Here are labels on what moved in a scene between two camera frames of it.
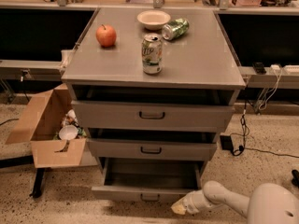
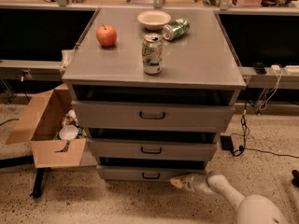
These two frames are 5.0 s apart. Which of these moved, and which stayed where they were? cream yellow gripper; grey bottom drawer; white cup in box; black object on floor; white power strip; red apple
Moved: cream yellow gripper; grey bottom drawer
Stayed: red apple; white power strip; white cup in box; black object on floor
